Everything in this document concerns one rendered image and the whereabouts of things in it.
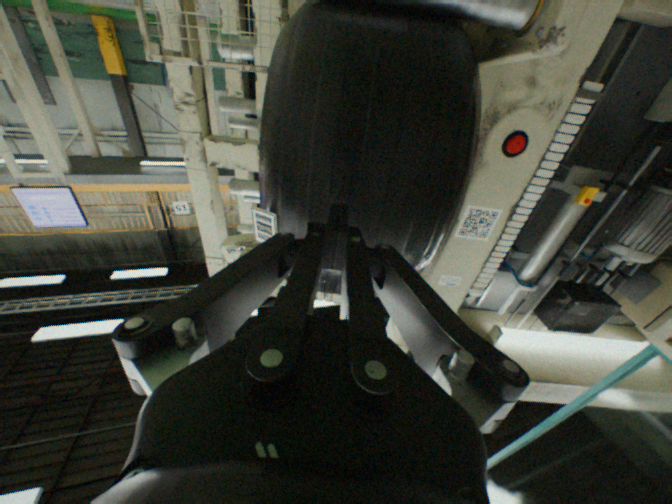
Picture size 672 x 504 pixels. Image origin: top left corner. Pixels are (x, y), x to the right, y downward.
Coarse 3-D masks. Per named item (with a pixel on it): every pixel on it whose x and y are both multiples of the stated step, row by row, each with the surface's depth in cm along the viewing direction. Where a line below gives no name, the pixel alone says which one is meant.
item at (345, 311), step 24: (360, 240) 15; (360, 264) 12; (360, 288) 10; (360, 312) 8; (360, 336) 7; (384, 336) 7; (360, 360) 6; (384, 360) 6; (360, 384) 5; (384, 384) 6; (360, 408) 6; (384, 408) 6
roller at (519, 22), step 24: (336, 0) 30; (360, 0) 29; (384, 0) 28; (408, 0) 28; (432, 0) 28; (456, 0) 27; (480, 0) 27; (504, 0) 27; (528, 0) 27; (504, 24) 29; (528, 24) 29
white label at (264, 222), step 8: (256, 208) 32; (256, 216) 33; (264, 216) 32; (272, 216) 32; (256, 224) 34; (264, 224) 33; (272, 224) 33; (256, 232) 35; (264, 232) 34; (272, 232) 34; (256, 240) 36; (264, 240) 35
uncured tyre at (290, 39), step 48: (288, 48) 28; (336, 48) 27; (384, 48) 27; (432, 48) 27; (288, 96) 27; (336, 96) 27; (384, 96) 27; (432, 96) 27; (480, 96) 31; (288, 144) 28; (336, 144) 27; (384, 144) 27; (432, 144) 27; (288, 192) 30; (336, 192) 29; (384, 192) 29; (432, 192) 29; (384, 240) 32; (432, 240) 32; (336, 288) 42
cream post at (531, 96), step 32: (608, 0) 31; (576, 32) 33; (512, 64) 36; (544, 64) 36; (576, 64) 35; (512, 96) 38; (544, 96) 38; (480, 128) 42; (512, 128) 41; (544, 128) 40; (480, 160) 44; (512, 160) 44; (480, 192) 47; (512, 192) 47; (448, 256) 56; (480, 256) 55; (448, 288) 61
